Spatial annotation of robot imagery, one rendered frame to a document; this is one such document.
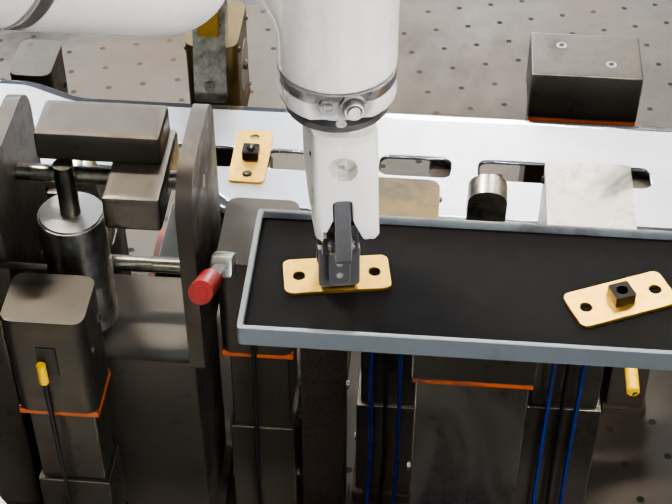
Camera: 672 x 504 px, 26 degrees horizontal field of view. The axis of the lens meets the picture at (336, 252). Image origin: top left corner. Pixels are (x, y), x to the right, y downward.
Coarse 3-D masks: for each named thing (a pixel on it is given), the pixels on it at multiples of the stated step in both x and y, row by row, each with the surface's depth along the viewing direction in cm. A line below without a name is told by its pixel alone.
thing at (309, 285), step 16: (368, 256) 117; (384, 256) 117; (288, 272) 115; (304, 272) 115; (368, 272) 116; (384, 272) 115; (288, 288) 114; (304, 288) 114; (320, 288) 114; (336, 288) 114; (352, 288) 114; (368, 288) 114; (384, 288) 114
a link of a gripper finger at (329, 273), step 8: (352, 240) 108; (320, 248) 111; (328, 248) 108; (352, 248) 108; (320, 256) 112; (328, 256) 112; (352, 256) 112; (320, 264) 112; (328, 264) 112; (336, 264) 112; (344, 264) 112; (352, 264) 113; (320, 272) 113; (328, 272) 113; (336, 272) 112; (344, 272) 112; (352, 272) 113; (320, 280) 114; (328, 280) 114; (336, 280) 113; (344, 280) 113; (352, 280) 114
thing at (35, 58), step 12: (24, 48) 168; (36, 48) 168; (48, 48) 168; (60, 48) 168; (24, 60) 166; (36, 60) 166; (48, 60) 166; (60, 60) 168; (12, 72) 164; (24, 72) 164; (36, 72) 164; (48, 72) 164; (60, 72) 168; (48, 84) 165; (60, 84) 169
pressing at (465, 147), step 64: (256, 128) 155; (384, 128) 155; (448, 128) 155; (512, 128) 155; (576, 128) 155; (640, 128) 156; (256, 192) 147; (448, 192) 147; (512, 192) 147; (640, 192) 147
